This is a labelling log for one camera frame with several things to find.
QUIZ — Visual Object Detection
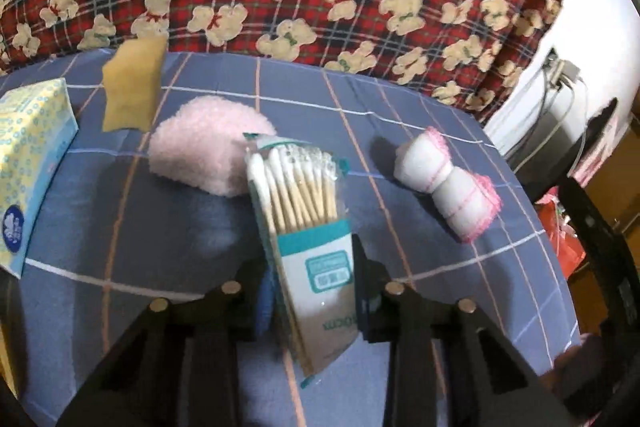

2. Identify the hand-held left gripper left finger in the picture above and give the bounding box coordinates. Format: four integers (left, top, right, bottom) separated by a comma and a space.
55, 264, 276, 427

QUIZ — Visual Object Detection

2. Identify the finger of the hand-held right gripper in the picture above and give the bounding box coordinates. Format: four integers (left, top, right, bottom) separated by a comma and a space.
557, 174, 640, 303

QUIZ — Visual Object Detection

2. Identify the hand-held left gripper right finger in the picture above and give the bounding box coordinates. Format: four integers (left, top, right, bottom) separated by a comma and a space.
352, 237, 581, 427

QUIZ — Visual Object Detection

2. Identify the cotton swab packet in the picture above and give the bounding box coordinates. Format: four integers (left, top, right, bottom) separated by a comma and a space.
243, 132, 362, 390

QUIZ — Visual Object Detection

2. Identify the person's right hand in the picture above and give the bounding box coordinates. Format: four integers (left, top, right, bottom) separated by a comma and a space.
552, 334, 621, 408

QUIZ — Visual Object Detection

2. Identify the red plastic bag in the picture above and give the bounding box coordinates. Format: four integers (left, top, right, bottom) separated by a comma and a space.
535, 187, 586, 278

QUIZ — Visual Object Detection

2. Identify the pink cloth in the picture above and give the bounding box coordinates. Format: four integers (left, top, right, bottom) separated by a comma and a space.
572, 142, 621, 188

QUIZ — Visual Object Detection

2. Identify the dark cloth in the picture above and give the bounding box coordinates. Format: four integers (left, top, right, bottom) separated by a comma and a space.
582, 97, 622, 150

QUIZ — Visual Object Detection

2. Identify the blue plaid bed sheet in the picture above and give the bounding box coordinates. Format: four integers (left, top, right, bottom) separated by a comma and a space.
0, 49, 581, 427

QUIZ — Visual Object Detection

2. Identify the white pink-edged rolled towel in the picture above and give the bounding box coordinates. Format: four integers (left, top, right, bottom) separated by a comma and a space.
393, 127, 502, 244

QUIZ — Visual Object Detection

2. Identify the pink fluffy puff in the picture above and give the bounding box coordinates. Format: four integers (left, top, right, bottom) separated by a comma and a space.
149, 96, 278, 198

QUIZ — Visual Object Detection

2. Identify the yellow sponge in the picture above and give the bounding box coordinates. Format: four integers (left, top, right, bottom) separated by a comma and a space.
101, 38, 167, 132

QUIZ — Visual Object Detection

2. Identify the yellow patterned tissue box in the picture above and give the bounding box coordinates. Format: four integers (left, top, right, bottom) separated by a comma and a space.
0, 78, 80, 279

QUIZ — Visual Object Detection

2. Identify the white cable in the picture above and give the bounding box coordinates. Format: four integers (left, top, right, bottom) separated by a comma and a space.
510, 77, 583, 168

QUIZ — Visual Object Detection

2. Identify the wall power outlet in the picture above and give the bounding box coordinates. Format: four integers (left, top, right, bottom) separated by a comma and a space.
542, 49, 581, 88

